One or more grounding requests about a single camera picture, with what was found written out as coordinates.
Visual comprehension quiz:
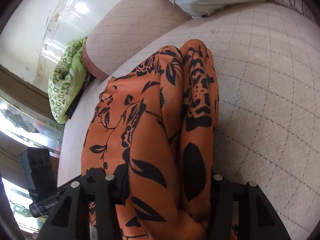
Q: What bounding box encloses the black cloth under pillow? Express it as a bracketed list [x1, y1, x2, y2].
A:
[66, 74, 95, 119]

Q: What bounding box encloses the pink maroon bolster pillow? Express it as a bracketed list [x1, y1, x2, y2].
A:
[82, 0, 191, 81]

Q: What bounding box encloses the green white patterned pillow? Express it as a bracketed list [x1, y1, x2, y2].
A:
[48, 37, 87, 125]

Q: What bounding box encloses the orange black floral blouse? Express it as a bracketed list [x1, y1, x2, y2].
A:
[81, 40, 219, 239]

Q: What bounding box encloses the wooden door with stained glass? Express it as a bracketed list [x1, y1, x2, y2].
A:
[0, 64, 66, 240]

